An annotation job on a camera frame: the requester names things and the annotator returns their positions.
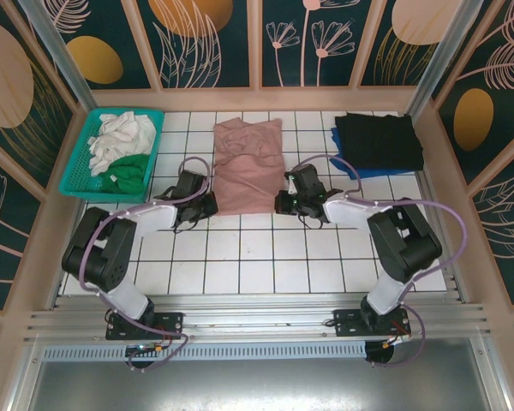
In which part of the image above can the pink printed t-shirt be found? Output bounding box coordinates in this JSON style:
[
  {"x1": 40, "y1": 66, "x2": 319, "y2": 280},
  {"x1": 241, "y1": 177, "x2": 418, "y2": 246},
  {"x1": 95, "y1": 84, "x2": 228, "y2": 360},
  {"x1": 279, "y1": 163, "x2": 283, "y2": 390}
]
[{"x1": 212, "y1": 118, "x2": 286, "y2": 217}]

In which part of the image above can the folded blue t-shirt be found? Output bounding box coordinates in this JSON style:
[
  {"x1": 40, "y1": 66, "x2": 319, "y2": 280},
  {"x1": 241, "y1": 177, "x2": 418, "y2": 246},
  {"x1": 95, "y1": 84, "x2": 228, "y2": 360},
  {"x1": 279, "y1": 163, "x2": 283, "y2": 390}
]
[{"x1": 330, "y1": 127, "x2": 415, "y2": 181}]

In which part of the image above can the crumpled green t-shirt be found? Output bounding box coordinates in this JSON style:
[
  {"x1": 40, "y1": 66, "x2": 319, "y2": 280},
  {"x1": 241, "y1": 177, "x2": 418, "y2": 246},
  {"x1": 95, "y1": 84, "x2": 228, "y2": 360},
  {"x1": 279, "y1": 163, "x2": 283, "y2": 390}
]
[{"x1": 100, "y1": 153, "x2": 153, "y2": 194}]

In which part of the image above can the folded black t-shirt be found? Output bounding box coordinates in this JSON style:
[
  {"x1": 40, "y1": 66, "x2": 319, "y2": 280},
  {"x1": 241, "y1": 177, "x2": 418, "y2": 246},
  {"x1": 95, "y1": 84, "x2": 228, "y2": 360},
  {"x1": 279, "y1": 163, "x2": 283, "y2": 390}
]
[{"x1": 334, "y1": 111, "x2": 425, "y2": 171}]

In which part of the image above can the crumpled white t-shirt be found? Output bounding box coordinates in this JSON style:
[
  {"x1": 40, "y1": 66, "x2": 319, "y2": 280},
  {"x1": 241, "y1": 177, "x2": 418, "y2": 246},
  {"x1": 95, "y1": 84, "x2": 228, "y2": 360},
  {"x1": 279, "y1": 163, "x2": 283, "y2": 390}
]
[{"x1": 87, "y1": 111, "x2": 158, "y2": 177}]

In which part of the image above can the teal plastic basket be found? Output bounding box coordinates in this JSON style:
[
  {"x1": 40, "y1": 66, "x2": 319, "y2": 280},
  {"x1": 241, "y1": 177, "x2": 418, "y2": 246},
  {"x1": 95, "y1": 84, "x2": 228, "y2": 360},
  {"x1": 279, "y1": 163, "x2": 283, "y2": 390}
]
[{"x1": 58, "y1": 107, "x2": 165, "y2": 205}]

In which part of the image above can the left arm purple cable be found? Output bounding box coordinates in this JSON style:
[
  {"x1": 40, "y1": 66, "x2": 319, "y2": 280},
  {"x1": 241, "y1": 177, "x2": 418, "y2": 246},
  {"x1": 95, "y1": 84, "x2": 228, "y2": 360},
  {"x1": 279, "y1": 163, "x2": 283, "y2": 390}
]
[{"x1": 77, "y1": 156, "x2": 215, "y2": 373}]

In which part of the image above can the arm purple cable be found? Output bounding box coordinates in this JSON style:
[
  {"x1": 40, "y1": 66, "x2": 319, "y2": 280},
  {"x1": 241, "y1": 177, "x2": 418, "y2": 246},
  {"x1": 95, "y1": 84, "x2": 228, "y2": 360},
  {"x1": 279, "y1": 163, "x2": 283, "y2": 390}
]
[
  {"x1": 297, "y1": 153, "x2": 468, "y2": 370},
  {"x1": 77, "y1": 156, "x2": 215, "y2": 373}
]

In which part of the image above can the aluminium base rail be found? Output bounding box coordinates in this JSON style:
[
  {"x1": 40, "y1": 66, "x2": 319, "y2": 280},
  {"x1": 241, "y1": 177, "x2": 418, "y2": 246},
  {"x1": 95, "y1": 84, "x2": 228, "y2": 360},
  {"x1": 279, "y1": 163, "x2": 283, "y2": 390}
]
[{"x1": 23, "y1": 293, "x2": 492, "y2": 343}]

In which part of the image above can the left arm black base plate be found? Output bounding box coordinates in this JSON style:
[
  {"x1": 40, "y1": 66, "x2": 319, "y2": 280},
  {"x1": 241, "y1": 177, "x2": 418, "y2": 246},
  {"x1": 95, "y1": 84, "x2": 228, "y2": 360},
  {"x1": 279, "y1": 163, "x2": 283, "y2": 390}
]
[{"x1": 105, "y1": 312, "x2": 185, "y2": 342}]

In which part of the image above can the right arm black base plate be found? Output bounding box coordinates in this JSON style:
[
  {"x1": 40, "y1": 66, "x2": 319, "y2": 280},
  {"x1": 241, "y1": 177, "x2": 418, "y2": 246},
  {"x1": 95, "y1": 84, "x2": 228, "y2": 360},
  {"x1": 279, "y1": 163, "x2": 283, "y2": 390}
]
[{"x1": 332, "y1": 308, "x2": 372, "y2": 339}]

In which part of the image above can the small circuit board with wires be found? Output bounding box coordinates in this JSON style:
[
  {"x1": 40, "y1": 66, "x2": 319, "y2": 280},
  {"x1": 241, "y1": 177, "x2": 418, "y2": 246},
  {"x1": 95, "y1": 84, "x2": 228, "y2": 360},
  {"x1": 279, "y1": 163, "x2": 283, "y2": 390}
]
[{"x1": 126, "y1": 341, "x2": 166, "y2": 357}]

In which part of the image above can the perforated grey cable tray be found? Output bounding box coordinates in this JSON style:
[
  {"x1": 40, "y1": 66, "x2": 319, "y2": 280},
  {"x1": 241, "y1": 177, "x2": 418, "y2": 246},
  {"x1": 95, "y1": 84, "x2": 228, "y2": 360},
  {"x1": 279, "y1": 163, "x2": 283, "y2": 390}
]
[{"x1": 42, "y1": 344, "x2": 368, "y2": 360}]

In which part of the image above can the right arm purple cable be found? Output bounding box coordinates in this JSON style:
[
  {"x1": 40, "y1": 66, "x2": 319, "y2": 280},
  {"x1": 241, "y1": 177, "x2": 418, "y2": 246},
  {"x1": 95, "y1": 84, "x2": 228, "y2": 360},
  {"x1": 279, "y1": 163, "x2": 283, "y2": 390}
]
[{"x1": 297, "y1": 153, "x2": 468, "y2": 370}]

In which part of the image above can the yellow connector with wires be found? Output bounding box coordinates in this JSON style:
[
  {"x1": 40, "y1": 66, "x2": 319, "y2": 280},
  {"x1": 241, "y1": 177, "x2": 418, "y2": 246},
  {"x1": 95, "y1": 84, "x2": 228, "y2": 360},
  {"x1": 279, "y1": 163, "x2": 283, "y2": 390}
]
[{"x1": 380, "y1": 333, "x2": 412, "y2": 350}]

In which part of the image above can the aluminium frame post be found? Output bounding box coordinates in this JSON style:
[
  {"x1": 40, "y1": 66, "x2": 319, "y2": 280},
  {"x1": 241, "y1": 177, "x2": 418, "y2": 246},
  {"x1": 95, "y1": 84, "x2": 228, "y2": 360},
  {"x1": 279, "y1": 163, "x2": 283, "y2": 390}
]
[
  {"x1": 16, "y1": 0, "x2": 99, "y2": 113},
  {"x1": 404, "y1": 0, "x2": 485, "y2": 125}
]

